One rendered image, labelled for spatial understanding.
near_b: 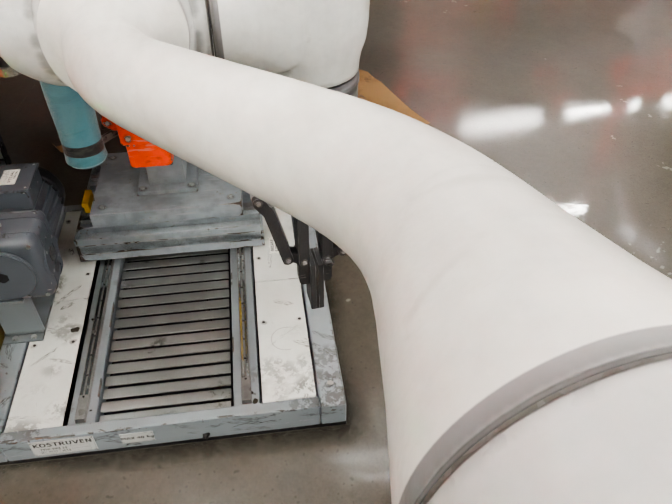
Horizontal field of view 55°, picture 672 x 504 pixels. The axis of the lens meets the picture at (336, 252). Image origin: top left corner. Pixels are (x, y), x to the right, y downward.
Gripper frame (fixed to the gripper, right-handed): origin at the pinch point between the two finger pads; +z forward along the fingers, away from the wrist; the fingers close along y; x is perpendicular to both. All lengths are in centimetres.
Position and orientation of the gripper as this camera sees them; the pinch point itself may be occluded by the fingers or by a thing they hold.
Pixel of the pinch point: (314, 278)
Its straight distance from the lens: 74.3
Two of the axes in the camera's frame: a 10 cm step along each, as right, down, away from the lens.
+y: 9.7, -1.6, 1.8
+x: -2.4, -6.5, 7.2
